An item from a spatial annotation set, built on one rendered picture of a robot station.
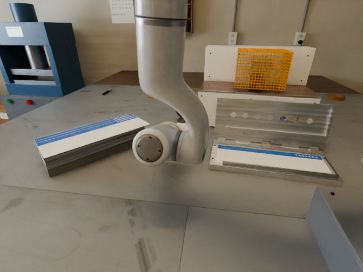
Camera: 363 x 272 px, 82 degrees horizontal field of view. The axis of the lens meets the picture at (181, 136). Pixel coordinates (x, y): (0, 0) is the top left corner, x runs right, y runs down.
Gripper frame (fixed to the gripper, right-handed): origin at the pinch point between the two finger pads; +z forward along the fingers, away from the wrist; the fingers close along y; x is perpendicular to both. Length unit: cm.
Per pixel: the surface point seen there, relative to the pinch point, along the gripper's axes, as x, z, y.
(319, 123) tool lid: 5, 19, 51
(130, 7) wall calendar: 105, 161, -99
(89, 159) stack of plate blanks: -15.0, -2.9, -34.6
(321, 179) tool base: -13, 2, 49
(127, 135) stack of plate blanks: -6.6, 8.8, -24.9
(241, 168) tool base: -12.5, 2.1, 22.5
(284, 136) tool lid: -1.9, 18.2, 39.5
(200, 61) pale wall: 54, 183, -19
